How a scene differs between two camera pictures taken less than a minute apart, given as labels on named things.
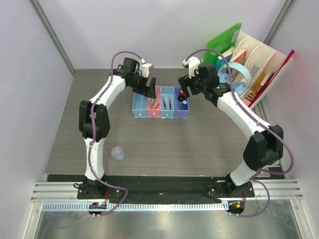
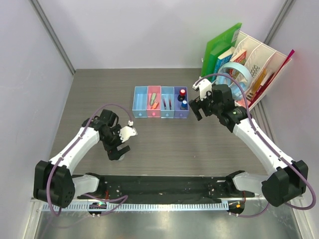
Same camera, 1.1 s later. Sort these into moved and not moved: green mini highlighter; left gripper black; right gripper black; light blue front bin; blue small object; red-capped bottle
Moved: left gripper black; right gripper black
Not moved: light blue front bin; red-capped bottle; green mini highlighter; blue small object
